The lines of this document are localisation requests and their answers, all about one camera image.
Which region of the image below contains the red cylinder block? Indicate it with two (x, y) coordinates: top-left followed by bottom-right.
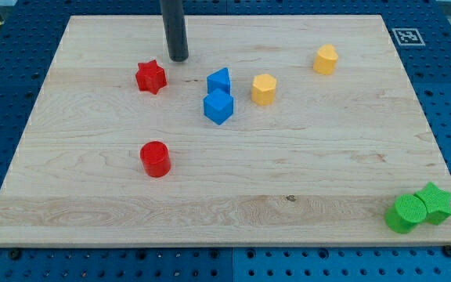
(140, 141), (171, 178)

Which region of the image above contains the green cylinder block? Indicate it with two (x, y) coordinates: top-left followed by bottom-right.
(384, 194), (427, 234)

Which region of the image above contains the red star block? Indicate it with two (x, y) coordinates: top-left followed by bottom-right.
(135, 60), (167, 95)

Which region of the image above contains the blue cube block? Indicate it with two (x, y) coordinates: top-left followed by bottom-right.
(203, 89), (234, 125)

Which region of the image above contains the blue triangle block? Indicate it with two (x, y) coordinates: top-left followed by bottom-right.
(207, 67), (231, 94)

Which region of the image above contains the wooden board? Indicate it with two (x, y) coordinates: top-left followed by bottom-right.
(0, 15), (451, 248)

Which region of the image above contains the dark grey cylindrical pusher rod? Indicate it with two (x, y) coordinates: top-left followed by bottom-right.
(160, 0), (189, 63)

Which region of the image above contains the white fiducial marker tag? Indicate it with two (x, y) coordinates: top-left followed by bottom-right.
(392, 27), (425, 46)

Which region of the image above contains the yellow heart block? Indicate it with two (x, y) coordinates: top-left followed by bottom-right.
(313, 44), (339, 75)

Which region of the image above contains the green star block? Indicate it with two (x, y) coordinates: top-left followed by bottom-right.
(414, 182), (451, 226)

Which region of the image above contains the yellow hexagon block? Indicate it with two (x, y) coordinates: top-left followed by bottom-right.
(251, 74), (277, 106)

